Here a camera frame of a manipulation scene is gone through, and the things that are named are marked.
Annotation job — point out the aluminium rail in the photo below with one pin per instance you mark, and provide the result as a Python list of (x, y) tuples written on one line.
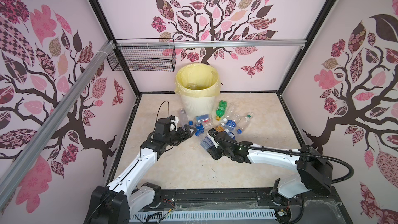
[(212, 44), (20, 167)]

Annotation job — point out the aluminium rail back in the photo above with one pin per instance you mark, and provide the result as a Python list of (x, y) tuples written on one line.
[(212, 44)]

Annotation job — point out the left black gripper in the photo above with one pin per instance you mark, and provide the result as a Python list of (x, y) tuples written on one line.
[(182, 137)]

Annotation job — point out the clear bottle green cap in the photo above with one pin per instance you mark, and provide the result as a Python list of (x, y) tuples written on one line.
[(244, 123)]

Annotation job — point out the green bottle near bin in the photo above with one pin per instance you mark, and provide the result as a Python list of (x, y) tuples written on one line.
[(221, 110)]

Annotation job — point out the Pocari blue label bottle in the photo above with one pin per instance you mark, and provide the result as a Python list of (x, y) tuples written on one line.
[(231, 122)]

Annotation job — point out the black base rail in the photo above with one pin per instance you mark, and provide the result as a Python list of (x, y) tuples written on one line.
[(307, 208)]

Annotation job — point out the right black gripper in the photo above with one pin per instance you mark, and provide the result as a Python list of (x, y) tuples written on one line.
[(212, 152)]

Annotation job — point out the clear slim bottle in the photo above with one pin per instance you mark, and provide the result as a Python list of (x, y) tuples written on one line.
[(183, 118)]

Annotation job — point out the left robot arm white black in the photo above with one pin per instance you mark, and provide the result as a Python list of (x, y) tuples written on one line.
[(121, 199)]

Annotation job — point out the soda water labelled bottle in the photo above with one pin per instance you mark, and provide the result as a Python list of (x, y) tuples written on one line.
[(207, 143)]

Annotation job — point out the white slotted cable duct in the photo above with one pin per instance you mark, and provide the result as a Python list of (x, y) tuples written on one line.
[(204, 215)]

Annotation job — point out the white ribbed trash bin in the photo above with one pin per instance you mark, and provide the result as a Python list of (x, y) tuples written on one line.
[(197, 106)]

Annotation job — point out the black wire mesh basket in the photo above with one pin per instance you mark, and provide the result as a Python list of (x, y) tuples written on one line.
[(143, 54)]

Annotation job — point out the yellow plastic bin liner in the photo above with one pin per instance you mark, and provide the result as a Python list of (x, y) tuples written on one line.
[(197, 80)]

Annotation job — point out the clear bottle blue label white cap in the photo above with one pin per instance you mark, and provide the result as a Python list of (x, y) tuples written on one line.
[(199, 129)]

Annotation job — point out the aluminium rail left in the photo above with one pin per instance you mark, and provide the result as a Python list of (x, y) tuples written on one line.
[(20, 167)]

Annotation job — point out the red yellow label bottle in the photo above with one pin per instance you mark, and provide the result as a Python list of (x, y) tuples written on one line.
[(220, 127)]

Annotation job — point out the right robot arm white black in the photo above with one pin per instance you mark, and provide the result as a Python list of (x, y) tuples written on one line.
[(311, 172)]

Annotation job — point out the clear unlabelled crumpled bottle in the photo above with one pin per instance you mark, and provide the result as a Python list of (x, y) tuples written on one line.
[(230, 111)]

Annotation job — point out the bottle blue red label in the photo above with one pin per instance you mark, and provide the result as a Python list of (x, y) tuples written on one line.
[(203, 119)]

